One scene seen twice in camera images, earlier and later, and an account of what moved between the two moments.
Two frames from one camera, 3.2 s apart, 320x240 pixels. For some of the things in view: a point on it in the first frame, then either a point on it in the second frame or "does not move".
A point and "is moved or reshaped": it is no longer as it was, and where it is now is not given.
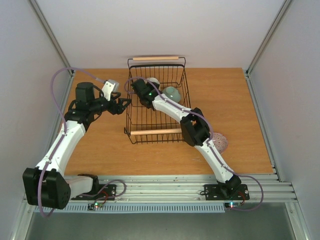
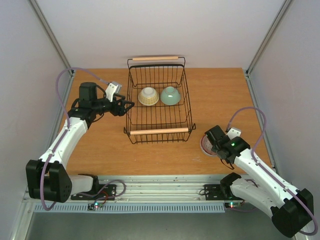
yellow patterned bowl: [152, 79] is moved or reshaped
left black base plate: [106, 192] does not move
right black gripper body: [138, 86] to [213, 136]
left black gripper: [120, 109] does not move
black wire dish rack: [145, 126] does not move
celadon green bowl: [172, 93] does not move
